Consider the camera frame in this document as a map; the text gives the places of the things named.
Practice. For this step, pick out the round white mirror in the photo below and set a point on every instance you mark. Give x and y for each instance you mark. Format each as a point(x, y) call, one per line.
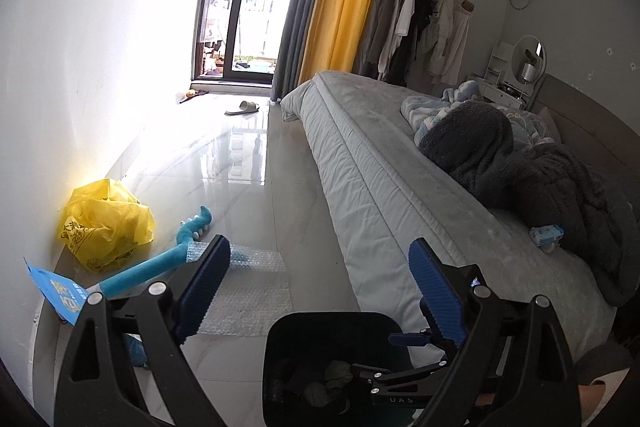
point(522, 57)

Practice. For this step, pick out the white dresser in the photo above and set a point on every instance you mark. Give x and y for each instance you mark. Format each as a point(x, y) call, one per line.
point(500, 92)

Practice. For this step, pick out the hanging white shirt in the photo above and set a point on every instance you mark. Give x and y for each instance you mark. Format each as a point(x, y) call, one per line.
point(400, 19)

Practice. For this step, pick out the grey bed headboard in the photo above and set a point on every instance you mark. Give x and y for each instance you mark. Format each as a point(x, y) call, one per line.
point(590, 117)

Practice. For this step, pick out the white fluffy cloth ball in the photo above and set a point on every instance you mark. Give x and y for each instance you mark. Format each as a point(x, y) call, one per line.
point(315, 393)

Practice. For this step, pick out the blue tissue packet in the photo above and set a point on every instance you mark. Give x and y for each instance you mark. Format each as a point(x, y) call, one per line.
point(547, 235)

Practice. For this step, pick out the grey bed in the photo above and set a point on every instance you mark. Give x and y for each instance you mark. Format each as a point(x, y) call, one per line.
point(380, 187)

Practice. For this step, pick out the white cloth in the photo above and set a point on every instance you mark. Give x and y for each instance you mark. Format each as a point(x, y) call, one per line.
point(337, 373)

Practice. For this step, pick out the hanging white jacket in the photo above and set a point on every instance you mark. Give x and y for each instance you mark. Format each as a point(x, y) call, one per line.
point(442, 32)

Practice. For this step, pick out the dark grey fleece blanket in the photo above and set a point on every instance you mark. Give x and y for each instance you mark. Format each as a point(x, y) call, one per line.
point(550, 177)

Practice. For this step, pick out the black trash bin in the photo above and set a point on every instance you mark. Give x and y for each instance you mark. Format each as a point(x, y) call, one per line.
point(300, 342)

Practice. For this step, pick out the yellow plastic bag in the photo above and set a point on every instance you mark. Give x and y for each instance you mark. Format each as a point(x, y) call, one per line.
point(105, 227)

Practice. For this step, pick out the person's right forearm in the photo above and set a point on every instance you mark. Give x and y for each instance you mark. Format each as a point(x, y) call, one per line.
point(592, 402)

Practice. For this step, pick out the small brown floor item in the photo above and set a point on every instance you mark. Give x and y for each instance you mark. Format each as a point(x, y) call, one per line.
point(191, 96)

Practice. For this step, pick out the small white shelf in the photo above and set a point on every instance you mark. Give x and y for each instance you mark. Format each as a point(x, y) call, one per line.
point(497, 62)

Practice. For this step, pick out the clear bubble wrap sheet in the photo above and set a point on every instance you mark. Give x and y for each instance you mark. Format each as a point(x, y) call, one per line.
point(255, 292)

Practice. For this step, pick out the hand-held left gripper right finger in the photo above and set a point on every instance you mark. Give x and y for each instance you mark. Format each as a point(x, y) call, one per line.
point(440, 297)

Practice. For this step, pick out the blue dinosaur toy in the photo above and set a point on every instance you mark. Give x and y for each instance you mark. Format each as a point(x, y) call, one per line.
point(150, 267)

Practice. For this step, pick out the grey slipper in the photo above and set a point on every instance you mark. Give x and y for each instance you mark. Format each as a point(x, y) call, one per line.
point(242, 108)

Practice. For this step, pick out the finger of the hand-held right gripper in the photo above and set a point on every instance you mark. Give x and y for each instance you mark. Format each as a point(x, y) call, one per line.
point(400, 372)
point(407, 338)

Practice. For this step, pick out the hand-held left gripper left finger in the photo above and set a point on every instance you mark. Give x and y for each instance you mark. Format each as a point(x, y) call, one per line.
point(205, 287)

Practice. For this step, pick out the blue patterned blanket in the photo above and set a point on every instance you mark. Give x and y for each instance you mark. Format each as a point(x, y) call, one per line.
point(430, 117)

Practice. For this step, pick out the hanging pink garment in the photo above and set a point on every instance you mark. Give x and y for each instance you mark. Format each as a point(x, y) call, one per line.
point(462, 27)

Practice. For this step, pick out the blue paper bag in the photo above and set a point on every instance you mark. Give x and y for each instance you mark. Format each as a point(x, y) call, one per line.
point(55, 287)

